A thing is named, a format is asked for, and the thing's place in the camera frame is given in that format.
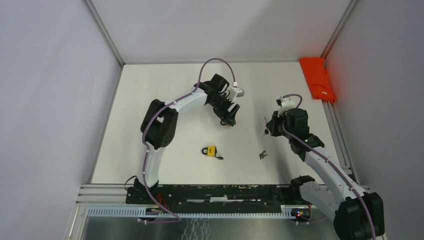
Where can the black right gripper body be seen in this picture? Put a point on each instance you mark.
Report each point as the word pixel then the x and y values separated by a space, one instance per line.
pixel 276 128

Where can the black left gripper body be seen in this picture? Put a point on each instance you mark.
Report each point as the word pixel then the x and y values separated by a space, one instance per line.
pixel 221 105

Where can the black head key bunch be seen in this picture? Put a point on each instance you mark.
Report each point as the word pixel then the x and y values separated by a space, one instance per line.
pixel 266 130

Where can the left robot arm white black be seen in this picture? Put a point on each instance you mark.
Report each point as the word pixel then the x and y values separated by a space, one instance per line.
pixel 160 122

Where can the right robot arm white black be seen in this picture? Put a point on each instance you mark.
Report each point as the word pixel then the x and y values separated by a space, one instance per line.
pixel 355 213

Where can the silver key bunch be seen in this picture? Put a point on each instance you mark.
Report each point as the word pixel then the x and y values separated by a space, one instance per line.
pixel 262 155

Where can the orange folded cloth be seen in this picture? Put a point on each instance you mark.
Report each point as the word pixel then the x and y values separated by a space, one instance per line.
pixel 317 79

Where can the yellow padlock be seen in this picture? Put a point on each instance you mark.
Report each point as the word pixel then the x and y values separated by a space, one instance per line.
pixel 211 151

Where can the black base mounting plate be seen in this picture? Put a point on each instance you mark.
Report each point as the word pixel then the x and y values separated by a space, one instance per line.
pixel 216 199

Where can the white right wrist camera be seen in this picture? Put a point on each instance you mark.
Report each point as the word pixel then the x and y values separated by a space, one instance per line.
pixel 285 104

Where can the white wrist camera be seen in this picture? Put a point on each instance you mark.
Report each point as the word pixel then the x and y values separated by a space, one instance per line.
pixel 235 92
pixel 285 104

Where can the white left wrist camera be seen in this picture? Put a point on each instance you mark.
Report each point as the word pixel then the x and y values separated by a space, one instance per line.
pixel 235 92

